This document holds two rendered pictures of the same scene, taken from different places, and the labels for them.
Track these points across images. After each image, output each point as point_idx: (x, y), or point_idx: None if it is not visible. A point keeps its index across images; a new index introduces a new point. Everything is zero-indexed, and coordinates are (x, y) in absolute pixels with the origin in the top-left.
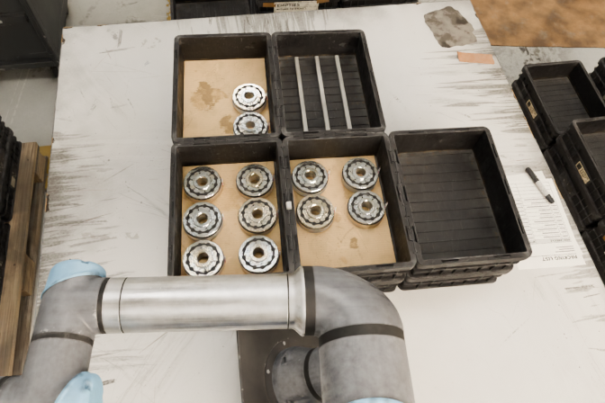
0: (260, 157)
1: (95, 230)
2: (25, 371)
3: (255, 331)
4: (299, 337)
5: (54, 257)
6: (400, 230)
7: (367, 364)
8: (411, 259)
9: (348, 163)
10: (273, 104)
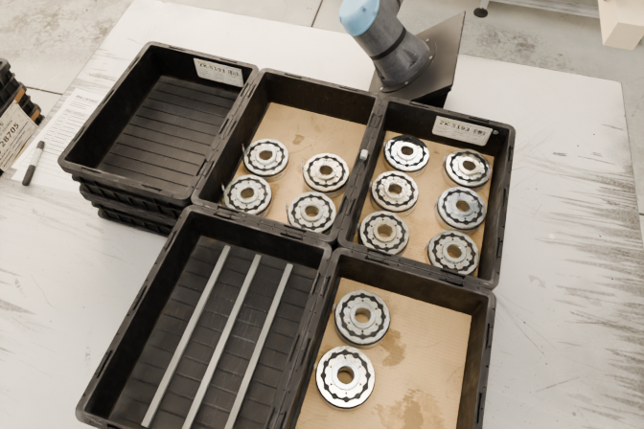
0: None
1: (584, 304)
2: None
3: (435, 79)
4: (387, 96)
5: (632, 287)
6: (251, 109)
7: None
8: (264, 72)
9: (254, 210)
10: (324, 303)
